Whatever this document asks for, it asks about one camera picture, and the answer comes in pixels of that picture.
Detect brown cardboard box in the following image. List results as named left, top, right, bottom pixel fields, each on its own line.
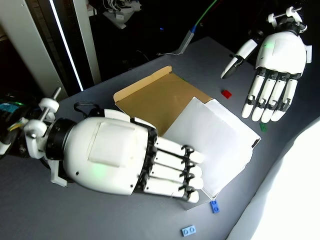
left=112, top=65, right=263, bottom=212

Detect grey USB adapter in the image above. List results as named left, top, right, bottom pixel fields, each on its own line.
left=179, top=26, right=197, bottom=55

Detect white backdrop sheet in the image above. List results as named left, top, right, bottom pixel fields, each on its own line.
left=224, top=119, right=320, bottom=240

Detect white plastic parts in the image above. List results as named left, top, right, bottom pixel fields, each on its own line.
left=102, top=0, right=143, bottom=30

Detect light blue toy brick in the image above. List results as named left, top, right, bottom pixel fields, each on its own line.
left=181, top=225, right=197, bottom=237

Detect white LED strip light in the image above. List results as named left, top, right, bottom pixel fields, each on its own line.
left=48, top=0, right=85, bottom=92

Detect grey table cloth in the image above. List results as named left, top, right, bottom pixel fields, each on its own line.
left=0, top=36, right=320, bottom=240

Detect green cable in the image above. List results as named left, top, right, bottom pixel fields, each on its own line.
left=194, top=0, right=218, bottom=28

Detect white cable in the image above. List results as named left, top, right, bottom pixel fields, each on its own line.
left=156, top=49, right=182, bottom=56

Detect white metal frame post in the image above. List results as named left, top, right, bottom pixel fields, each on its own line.
left=0, top=0, right=102, bottom=101

